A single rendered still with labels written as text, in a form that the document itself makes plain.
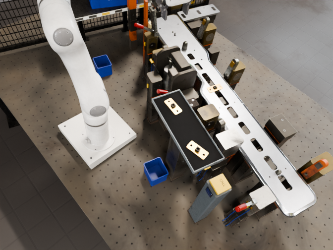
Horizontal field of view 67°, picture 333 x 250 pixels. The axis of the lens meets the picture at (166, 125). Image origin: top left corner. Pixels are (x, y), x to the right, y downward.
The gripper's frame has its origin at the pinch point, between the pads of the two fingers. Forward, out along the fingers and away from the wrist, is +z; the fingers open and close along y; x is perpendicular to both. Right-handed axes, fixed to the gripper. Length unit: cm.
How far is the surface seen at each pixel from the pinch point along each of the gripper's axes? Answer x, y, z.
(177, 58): 0.9, 5.1, 25.3
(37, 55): 85, -56, 74
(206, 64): 7, 30, 44
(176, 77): -8.8, -0.7, 26.0
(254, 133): -42, 27, 44
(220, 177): -57, -8, 28
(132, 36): 65, 9, 62
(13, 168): 47, -107, 143
